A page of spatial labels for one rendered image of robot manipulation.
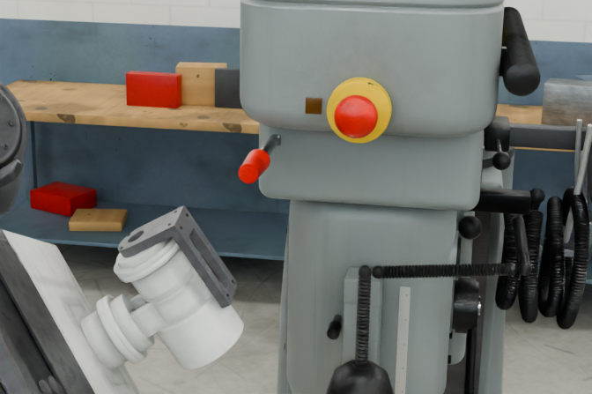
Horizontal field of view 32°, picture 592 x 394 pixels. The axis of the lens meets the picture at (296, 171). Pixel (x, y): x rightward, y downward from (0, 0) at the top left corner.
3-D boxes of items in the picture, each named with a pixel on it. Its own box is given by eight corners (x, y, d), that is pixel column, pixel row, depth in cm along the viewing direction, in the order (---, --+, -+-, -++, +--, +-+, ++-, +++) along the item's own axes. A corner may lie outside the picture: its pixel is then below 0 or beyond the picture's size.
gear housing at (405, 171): (481, 216, 110) (488, 123, 108) (255, 200, 114) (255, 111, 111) (480, 140, 142) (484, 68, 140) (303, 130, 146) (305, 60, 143)
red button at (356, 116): (375, 142, 95) (377, 99, 94) (332, 139, 96) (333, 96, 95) (379, 133, 98) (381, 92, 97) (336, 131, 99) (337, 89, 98)
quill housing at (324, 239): (447, 465, 123) (463, 205, 114) (274, 448, 126) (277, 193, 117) (450, 390, 141) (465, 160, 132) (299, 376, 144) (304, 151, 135)
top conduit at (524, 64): (538, 98, 100) (542, 61, 99) (494, 95, 100) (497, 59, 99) (520, 33, 142) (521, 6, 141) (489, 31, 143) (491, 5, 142)
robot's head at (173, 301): (159, 395, 89) (247, 338, 89) (92, 303, 85) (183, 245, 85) (157, 360, 95) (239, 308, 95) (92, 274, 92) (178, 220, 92)
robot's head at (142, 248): (152, 348, 89) (227, 315, 86) (94, 270, 86) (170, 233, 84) (169, 308, 95) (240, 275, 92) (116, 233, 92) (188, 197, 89)
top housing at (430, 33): (497, 145, 99) (509, -27, 94) (226, 130, 103) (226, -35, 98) (491, 63, 143) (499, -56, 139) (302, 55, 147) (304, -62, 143)
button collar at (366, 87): (388, 144, 98) (391, 82, 97) (325, 141, 99) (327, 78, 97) (390, 140, 100) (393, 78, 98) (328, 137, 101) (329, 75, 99)
